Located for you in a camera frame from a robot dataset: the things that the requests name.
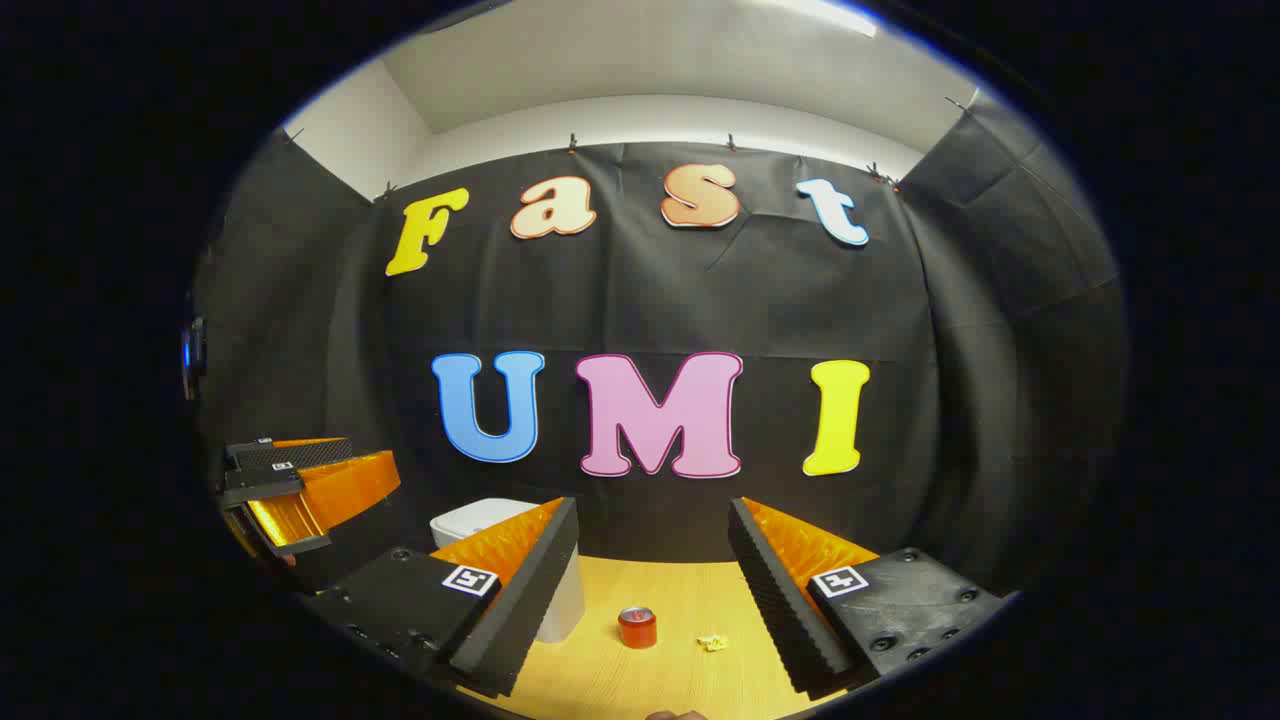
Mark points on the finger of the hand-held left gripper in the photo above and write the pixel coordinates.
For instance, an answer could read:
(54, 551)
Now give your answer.
(340, 490)
(295, 455)

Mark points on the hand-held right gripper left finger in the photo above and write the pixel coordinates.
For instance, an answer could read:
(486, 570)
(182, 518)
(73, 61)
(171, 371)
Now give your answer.
(530, 600)

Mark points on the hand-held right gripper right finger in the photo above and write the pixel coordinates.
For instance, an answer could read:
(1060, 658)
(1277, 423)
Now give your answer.
(775, 610)

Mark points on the yellow paper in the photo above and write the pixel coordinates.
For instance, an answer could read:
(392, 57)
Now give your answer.
(713, 643)

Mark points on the grey desktop garbage bin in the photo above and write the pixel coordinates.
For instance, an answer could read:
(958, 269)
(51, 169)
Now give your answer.
(470, 520)

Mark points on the red pop can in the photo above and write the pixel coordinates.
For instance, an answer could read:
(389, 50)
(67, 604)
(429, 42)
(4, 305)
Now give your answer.
(637, 628)

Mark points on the wooden desktop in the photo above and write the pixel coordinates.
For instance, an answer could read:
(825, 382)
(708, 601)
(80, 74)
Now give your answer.
(680, 600)

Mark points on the black backdrop cloth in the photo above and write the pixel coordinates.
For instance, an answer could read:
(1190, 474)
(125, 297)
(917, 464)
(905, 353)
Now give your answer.
(640, 300)

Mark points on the ceiling light panel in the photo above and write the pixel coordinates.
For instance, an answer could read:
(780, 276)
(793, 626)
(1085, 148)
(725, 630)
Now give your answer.
(810, 15)

